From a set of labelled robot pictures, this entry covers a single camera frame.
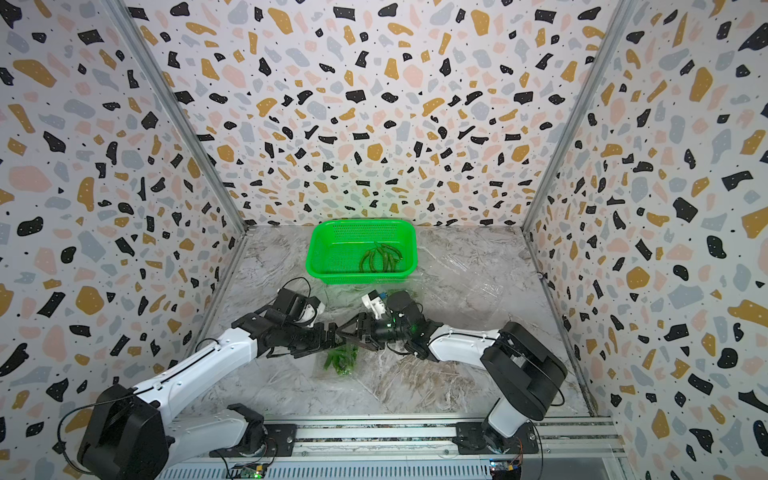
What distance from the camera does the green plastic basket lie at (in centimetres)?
109

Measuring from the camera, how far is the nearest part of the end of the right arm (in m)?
0.66

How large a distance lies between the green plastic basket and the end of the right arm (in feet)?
1.07
